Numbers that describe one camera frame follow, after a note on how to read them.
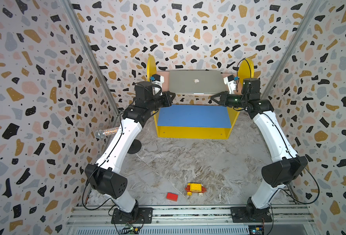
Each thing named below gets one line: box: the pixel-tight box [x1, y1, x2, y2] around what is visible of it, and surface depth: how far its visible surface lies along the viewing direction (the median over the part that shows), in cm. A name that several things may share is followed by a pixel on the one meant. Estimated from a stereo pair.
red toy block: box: [166, 192, 179, 202], surface depth 81 cm
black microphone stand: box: [127, 139, 142, 155], surface depth 102 cm
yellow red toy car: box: [185, 182, 207, 197], surface depth 80 cm
